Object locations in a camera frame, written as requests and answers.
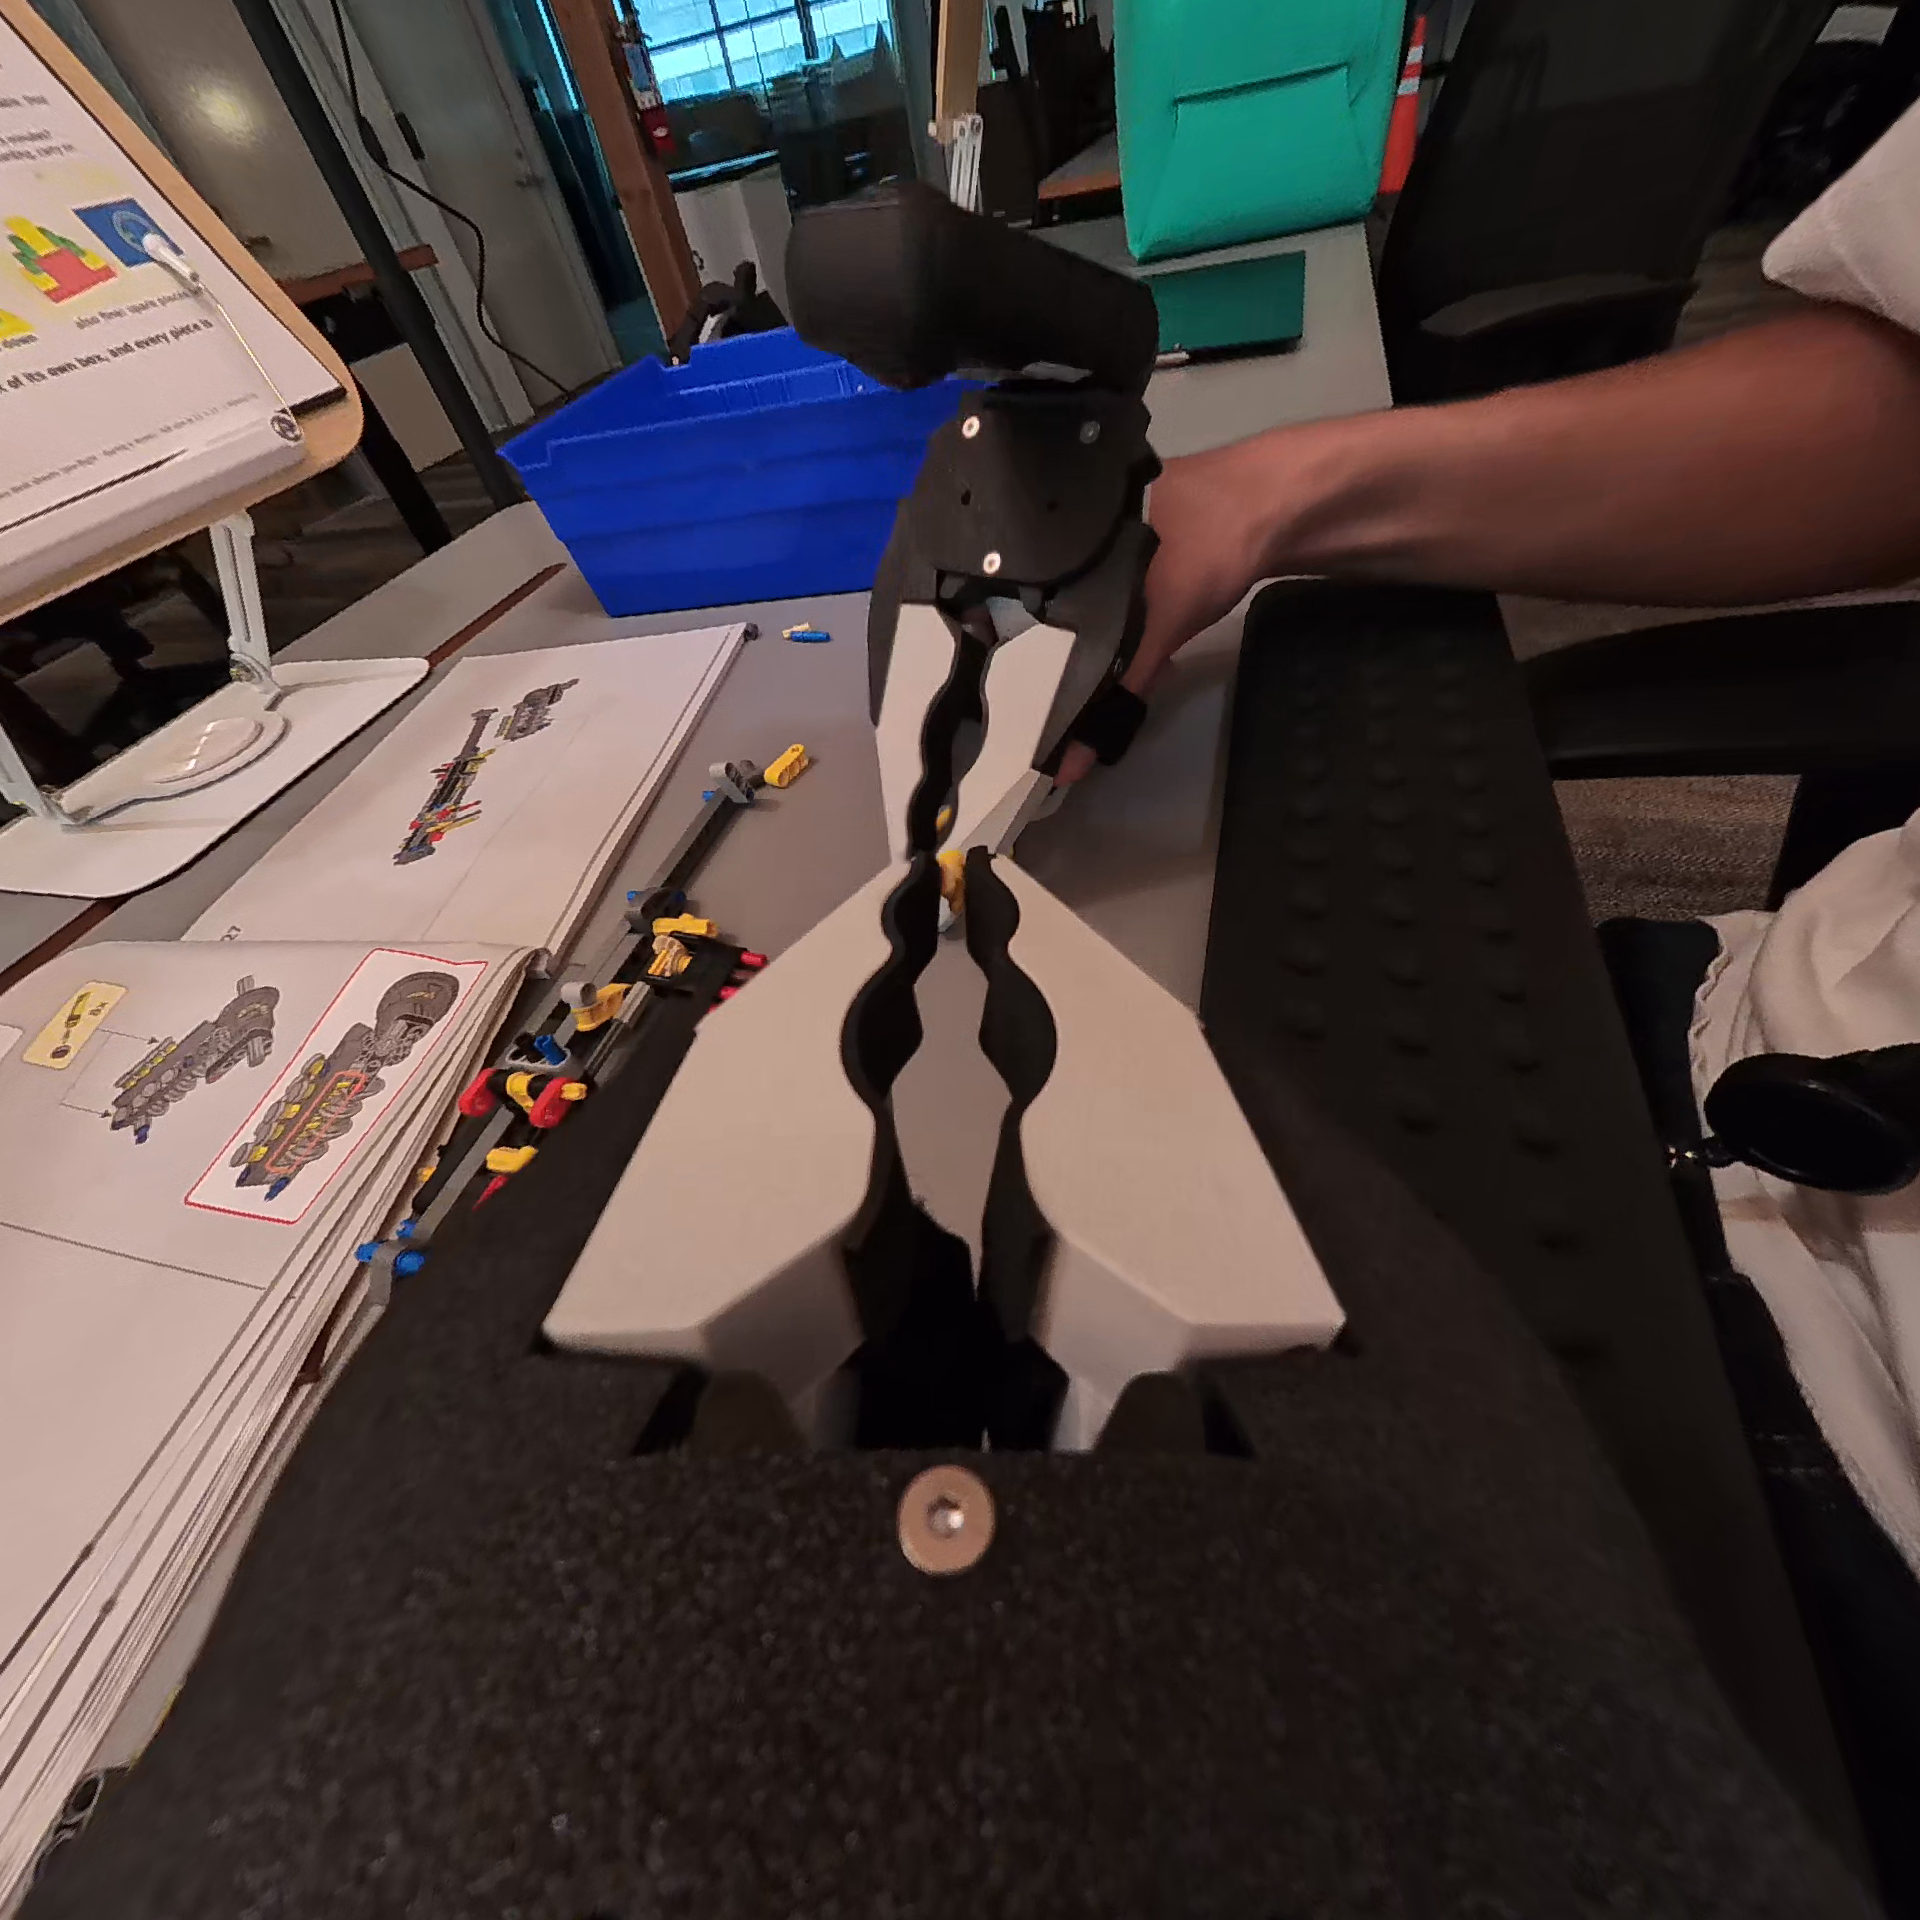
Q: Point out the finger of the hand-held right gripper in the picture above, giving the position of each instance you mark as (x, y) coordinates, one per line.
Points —
(910, 706)
(1029, 691)

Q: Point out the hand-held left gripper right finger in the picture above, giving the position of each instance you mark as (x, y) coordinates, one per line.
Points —
(1187, 1201)

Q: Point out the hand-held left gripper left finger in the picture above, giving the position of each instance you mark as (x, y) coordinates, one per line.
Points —
(719, 1201)

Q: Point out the single yellow lego pin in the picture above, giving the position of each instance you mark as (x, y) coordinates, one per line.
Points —
(951, 886)

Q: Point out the person's right forearm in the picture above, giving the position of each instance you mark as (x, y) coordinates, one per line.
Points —
(1576, 480)

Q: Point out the yellow lego connector block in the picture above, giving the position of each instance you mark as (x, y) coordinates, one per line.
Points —
(785, 767)

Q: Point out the grey black lego chassis assembly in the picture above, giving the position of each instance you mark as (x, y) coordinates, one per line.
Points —
(600, 1019)

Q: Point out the lego instruction booklet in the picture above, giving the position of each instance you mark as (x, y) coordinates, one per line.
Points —
(151, 1351)

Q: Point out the person's right hand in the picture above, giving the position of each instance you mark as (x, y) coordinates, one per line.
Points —
(1214, 541)

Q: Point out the stack of blue plastic bins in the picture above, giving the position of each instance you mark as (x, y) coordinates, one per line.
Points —
(719, 480)

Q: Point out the black perforated board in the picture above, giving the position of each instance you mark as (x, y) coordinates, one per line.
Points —
(1381, 900)

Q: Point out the teal tote bag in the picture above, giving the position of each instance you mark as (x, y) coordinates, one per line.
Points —
(1259, 135)

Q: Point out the orange traffic cone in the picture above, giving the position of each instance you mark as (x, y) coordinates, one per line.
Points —
(1405, 105)

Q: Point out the black mesh office chair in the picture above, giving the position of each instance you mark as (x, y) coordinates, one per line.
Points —
(1576, 179)

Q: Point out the black round object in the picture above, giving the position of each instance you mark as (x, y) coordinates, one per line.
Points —
(1816, 1126)

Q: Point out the black tripod pole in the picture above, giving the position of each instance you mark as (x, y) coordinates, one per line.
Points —
(391, 271)

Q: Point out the wooden document holder stand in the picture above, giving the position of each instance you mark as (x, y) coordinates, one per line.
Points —
(300, 438)

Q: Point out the black chair armrest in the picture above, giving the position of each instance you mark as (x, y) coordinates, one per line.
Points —
(1696, 691)

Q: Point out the white printed instruction sheet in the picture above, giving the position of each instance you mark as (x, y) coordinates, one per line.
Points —
(121, 392)

